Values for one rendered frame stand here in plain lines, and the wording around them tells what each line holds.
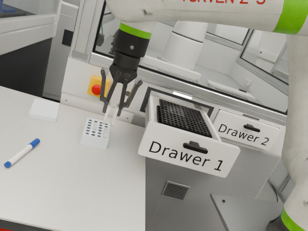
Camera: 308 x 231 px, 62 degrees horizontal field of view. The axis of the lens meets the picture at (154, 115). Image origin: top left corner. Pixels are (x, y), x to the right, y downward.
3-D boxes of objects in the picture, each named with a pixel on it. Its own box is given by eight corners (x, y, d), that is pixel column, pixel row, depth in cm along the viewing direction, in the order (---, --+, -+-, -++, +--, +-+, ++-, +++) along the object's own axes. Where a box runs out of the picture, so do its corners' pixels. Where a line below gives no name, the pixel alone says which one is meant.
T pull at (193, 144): (206, 155, 72) (209, 151, 72) (182, 147, 71) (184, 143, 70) (204, 148, 75) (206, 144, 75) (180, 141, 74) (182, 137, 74)
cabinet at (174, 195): (214, 271, 147) (285, 158, 117) (32, 232, 131) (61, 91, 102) (189, 171, 235) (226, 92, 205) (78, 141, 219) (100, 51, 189)
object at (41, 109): (55, 122, 88) (56, 118, 87) (28, 117, 85) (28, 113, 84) (58, 106, 99) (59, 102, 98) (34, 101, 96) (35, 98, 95)
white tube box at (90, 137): (106, 149, 83) (108, 140, 82) (79, 144, 81) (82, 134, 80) (107, 131, 94) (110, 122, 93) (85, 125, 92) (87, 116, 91)
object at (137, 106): (282, 157, 118) (299, 130, 112) (61, 91, 102) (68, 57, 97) (224, 92, 205) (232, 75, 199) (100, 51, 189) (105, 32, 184)
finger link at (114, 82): (122, 73, 74) (117, 71, 74) (107, 106, 78) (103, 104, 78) (122, 69, 78) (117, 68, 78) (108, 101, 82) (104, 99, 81)
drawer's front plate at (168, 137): (225, 178, 80) (241, 149, 76) (137, 154, 76) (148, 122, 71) (224, 175, 82) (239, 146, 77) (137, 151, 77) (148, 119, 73)
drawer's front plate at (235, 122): (269, 151, 114) (281, 129, 110) (209, 133, 110) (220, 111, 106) (267, 149, 116) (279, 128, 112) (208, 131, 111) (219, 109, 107)
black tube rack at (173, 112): (205, 152, 87) (212, 136, 85) (156, 138, 85) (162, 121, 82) (193, 124, 108) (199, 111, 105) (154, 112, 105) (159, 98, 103)
